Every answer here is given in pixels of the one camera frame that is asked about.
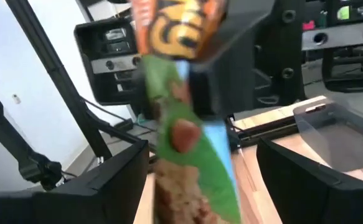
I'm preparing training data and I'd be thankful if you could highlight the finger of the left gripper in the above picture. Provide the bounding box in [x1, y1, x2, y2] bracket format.
[134, 62, 157, 121]
[189, 0, 306, 118]

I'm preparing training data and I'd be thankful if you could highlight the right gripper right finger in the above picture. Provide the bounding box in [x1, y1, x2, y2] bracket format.
[257, 138, 344, 224]

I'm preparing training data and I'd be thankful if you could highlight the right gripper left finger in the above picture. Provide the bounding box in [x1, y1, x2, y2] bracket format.
[81, 139, 150, 224]

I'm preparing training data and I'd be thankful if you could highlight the peanut butter Chewy granola bar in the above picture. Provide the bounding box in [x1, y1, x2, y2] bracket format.
[131, 0, 243, 224]

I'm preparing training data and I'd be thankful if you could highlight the clear plastic bin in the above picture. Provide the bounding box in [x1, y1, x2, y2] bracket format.
[293, 102, 363, 172]

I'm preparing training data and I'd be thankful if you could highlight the black jointed pole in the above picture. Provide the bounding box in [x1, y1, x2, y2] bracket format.
[0, 89, 64, 191]

